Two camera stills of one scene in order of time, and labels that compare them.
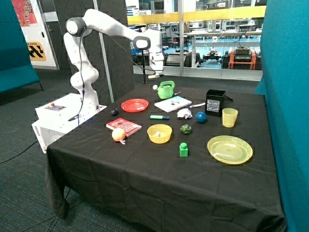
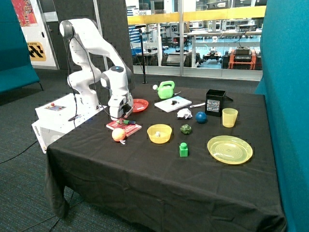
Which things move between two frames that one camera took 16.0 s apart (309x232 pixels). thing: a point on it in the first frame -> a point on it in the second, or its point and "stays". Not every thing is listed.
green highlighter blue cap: x=157 y=117 -> x=129 y=122
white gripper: x=156 y=58 -> x=120 y=106
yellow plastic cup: x=229 y=117 stays
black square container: x=214 y=102 stays
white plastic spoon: x=197 y=105 stays
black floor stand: x=140 y=26 stays
